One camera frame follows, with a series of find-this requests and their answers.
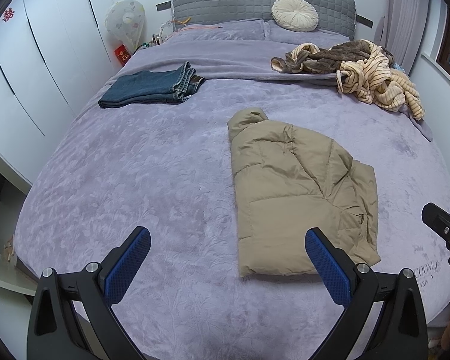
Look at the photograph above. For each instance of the folded blue jeans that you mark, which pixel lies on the folded blue jeans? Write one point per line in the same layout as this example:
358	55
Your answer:
146	86

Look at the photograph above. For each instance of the khaki puffer jacket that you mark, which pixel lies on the khaki puffer jacket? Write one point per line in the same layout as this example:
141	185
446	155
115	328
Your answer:
296	195

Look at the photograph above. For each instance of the red box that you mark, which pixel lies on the red box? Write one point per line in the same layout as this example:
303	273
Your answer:
122	54

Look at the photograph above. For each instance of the fan with floral cover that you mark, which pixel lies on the fan with floral cover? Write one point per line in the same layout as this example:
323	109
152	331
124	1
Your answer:
126	22

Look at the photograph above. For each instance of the grey quilted headboard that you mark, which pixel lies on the grey quilted headboard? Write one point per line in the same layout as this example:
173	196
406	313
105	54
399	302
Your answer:
228	3

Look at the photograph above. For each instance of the grey curtain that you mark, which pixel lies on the grey curtain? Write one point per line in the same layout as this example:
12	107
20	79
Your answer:
405	18

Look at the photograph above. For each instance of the white wardrobe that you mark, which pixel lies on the white wardrobe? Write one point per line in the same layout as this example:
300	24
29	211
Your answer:
41	63

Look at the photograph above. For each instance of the cream striped garment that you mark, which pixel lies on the cream striped garment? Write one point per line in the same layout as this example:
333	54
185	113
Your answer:
378	82

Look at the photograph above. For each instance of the white side cabinet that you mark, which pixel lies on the white side cabinet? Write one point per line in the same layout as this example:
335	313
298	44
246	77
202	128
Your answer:
2	240

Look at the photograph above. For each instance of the lilac pillow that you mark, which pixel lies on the lilac pillow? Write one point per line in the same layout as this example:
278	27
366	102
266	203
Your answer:
330	35
228	32

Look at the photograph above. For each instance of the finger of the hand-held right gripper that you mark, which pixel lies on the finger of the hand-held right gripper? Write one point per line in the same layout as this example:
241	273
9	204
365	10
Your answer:
438	217

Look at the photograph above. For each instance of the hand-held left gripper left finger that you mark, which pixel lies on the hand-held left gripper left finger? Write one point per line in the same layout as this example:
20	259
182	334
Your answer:
129	262

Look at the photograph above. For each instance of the red paper decoration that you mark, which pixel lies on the red paper decoration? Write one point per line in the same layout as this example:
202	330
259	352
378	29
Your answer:
8	14

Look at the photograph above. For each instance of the round cream cushion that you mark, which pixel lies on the round cream cushion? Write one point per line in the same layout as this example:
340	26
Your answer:
295	14

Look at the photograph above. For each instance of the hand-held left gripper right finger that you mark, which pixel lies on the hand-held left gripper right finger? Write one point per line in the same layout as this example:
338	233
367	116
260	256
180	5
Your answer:
328	266

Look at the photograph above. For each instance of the purple plush bed blanket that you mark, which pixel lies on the purple plush bed blanket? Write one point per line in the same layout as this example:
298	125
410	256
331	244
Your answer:
116	195

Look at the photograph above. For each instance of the nightstand clutter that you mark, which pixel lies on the nightstand clutter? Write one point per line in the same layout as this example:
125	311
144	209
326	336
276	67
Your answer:
157	39

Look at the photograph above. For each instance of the brown plush robe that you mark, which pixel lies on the brown plush robe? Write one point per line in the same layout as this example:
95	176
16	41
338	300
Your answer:
345	54

